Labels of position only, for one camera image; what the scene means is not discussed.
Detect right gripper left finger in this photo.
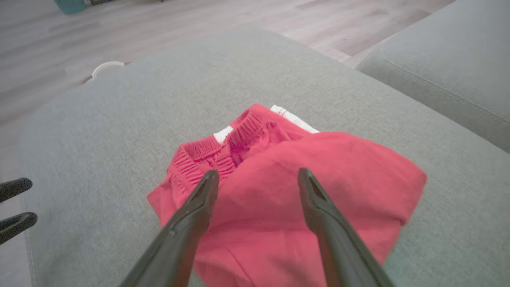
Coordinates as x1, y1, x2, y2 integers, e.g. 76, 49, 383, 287
120, 169, 220, 287

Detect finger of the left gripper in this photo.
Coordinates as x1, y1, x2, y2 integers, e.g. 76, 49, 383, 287
0, 212, 38, 246
0, 177, 33, 203

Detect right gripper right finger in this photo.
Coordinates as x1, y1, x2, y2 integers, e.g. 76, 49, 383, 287
296, 167, 395, 287

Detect red and white shorts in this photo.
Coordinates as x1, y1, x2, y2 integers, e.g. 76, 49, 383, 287
146, 103, 428, 287

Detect teal bin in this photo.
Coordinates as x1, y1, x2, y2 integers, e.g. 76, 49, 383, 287
53, 0, 87, 15

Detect light grey sofa seat cushion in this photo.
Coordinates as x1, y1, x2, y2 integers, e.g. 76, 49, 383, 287
355, 0, 510, 154

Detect white ring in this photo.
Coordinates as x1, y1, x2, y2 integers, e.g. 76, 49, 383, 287
91, 61, 126, 79

